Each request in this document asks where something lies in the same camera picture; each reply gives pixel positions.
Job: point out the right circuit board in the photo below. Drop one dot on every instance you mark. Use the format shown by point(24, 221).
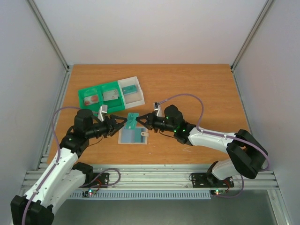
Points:
point(218, 192)

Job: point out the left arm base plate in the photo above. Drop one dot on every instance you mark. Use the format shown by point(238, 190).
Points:
point(97, 180)

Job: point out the left aluminium frame post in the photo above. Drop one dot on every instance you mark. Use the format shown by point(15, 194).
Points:
point(40, 19)

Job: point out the aluminium front rail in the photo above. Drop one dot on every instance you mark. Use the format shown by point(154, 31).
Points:
point(163, 176)

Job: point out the grey card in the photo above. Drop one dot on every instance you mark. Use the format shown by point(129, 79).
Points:
point(106, 94)

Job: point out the circuit board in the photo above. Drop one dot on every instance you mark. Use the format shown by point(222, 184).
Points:
point(218, 192)
point(90, 192)

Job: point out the slotted cable duct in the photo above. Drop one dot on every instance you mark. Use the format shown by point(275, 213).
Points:
point(142, 195)

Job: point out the aluminium frame post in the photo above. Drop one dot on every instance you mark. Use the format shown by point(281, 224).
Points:
point(40, 19)
point(254, 29)

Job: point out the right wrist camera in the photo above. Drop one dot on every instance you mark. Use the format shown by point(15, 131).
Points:
point(158, 109)

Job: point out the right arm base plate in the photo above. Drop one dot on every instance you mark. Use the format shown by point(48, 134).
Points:
point(204, 180)

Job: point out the right aluminium frame post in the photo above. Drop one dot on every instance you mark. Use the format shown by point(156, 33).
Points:
point(254, 29)

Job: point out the white card holder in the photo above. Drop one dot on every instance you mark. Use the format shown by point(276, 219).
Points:
point(139, 135)

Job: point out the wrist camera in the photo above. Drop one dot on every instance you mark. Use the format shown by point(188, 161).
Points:
point(102, 112)
point(158, 109)

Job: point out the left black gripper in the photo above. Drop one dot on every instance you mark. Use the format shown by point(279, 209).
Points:
point(112, 129)

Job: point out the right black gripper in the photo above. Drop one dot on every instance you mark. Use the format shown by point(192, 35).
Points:
point(150, 121)

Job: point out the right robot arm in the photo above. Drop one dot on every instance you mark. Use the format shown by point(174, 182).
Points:
point(246, 155)

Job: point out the white translucent tray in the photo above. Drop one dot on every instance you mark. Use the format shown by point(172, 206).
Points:
point(132, 100)

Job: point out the white cherry-blossom card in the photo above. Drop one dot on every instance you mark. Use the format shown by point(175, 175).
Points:
point(114, 95)

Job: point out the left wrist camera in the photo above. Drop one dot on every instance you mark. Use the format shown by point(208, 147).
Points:
point(102, 112)

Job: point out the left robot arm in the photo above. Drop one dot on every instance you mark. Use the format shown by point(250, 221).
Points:
point(64, 174)

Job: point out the left circuit board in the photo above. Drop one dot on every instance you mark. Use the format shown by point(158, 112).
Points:
point(90, 192)

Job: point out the green two-compartment tray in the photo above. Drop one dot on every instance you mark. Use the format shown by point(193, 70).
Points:
point(113, 105)

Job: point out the red-patterned card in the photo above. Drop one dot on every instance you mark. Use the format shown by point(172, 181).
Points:
point(90, 100)

